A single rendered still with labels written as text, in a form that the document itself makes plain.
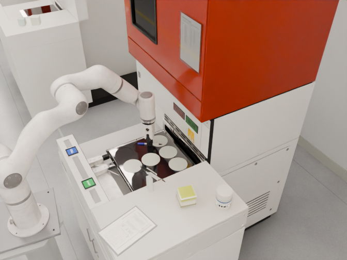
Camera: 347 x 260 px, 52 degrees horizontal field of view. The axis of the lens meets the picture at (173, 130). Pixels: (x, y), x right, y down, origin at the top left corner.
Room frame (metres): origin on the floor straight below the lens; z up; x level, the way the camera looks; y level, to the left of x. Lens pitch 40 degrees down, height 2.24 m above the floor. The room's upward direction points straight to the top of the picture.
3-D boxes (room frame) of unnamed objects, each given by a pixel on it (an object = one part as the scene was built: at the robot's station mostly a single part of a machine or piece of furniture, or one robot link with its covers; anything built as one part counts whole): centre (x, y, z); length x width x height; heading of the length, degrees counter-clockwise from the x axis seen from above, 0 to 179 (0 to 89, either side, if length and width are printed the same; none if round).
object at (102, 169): (1.29, 0.38, 0.89); 0.08 x 0.03 x 0.03; 120
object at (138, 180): (1.37, 0.12, 0.90); 0.34 x 0.34 x 0.01; 30
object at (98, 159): (1.36, 0.42, 0.89); 0.08 x 0.03 x 0.03; 120
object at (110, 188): (1.22, 0.34, 0.87); 0.36 x 0.08 x 0.03; 30
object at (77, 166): (1.25, 0.47, 0.89); 0.55 x 0.09 x 0.14; 30
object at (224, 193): (1.01, -0.22, 1.01); 0.07 x 0.07 x 0.10
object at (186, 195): (1.03, -0.06, 1.00); 0.07 x 0.07 x 0.07; 15
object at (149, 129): (1.48, 0.13, 1.03); 0.10 x 0.07 x 0.11; 176
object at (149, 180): (1.10, 0.10, 1.03); 0.06 x 0.04 x 0.13; 120
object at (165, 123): (1.49, -0.05, 0.89); 0.44 x 0.02 x 0.10; 30
